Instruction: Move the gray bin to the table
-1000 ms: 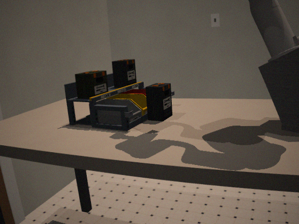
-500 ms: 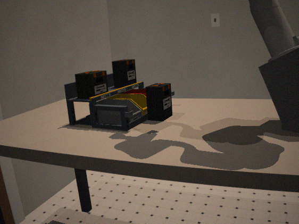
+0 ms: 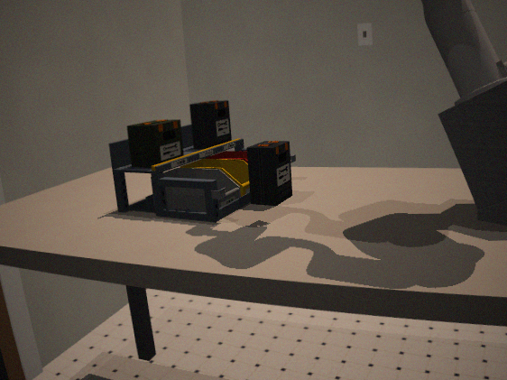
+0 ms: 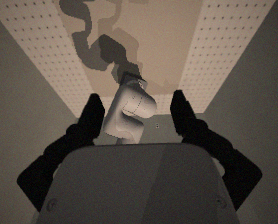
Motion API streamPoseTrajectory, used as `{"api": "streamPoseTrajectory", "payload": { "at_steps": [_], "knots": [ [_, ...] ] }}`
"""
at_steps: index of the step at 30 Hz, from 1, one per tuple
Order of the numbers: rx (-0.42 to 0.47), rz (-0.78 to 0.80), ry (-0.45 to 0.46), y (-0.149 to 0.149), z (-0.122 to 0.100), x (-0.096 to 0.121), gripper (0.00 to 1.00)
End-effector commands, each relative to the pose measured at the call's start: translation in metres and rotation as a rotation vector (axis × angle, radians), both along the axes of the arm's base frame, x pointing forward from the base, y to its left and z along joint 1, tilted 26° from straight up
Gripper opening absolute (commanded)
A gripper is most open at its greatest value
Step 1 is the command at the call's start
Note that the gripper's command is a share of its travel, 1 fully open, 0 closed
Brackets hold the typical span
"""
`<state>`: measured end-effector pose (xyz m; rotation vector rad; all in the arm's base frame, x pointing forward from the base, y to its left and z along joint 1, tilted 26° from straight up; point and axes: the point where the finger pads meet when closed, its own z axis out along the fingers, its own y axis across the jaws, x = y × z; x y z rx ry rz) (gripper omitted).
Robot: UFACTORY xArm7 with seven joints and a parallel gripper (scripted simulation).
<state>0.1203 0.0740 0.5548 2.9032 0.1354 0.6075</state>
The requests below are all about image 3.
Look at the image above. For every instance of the red open bin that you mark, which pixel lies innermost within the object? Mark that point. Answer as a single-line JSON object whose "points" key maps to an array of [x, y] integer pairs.
{"points": [[230, 155]]}

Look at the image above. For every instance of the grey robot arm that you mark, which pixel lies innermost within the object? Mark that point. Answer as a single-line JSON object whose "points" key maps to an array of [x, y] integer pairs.
{"points": [[464, 46]]}

